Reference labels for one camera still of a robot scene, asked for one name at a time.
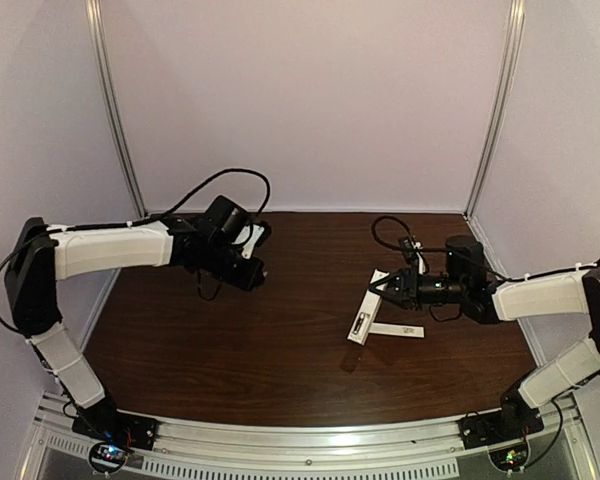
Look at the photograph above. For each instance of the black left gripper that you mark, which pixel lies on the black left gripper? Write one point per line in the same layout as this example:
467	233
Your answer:
250	275

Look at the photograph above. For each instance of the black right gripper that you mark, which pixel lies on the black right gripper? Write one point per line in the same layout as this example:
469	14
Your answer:
403	288

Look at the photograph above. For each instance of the white battery cover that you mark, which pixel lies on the white battery cover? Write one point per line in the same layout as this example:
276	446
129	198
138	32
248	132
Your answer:
406	331

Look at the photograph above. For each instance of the white remote control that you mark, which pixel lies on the white remote control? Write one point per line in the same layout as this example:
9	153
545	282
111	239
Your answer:
370	305

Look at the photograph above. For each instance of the black silver battery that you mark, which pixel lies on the black silver battery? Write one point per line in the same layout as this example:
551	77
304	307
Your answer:
359	323

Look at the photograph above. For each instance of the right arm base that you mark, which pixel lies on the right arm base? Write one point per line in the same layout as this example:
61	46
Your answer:
500	432

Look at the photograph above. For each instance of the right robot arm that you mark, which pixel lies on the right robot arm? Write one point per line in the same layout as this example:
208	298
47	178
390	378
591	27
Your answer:
489	298

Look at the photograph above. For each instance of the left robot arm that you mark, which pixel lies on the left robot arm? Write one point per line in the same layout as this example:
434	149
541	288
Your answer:
221	241

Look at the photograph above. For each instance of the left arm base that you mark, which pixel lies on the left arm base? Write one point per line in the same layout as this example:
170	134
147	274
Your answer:
117	443

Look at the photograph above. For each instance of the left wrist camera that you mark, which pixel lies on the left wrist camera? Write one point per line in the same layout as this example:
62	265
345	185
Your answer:
252	237

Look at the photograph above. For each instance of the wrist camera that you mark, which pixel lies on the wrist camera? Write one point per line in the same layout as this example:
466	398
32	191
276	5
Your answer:
252	237
412	255

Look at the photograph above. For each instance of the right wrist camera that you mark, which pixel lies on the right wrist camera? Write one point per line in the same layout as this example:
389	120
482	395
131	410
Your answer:
412	255

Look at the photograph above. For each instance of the aluminium front rail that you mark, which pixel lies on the aluminium front rail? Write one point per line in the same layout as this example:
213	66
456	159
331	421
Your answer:
431	449

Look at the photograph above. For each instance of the right aluminium frame post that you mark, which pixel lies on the right aluminium frame post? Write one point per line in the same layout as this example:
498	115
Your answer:
514	32

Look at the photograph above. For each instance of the aluminium frame post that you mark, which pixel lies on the aluminium frame post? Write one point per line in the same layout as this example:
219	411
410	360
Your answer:
514	32
112	110

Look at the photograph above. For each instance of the left aluminium frame post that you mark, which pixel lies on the left aluminium frame post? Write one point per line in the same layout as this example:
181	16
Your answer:
112	110

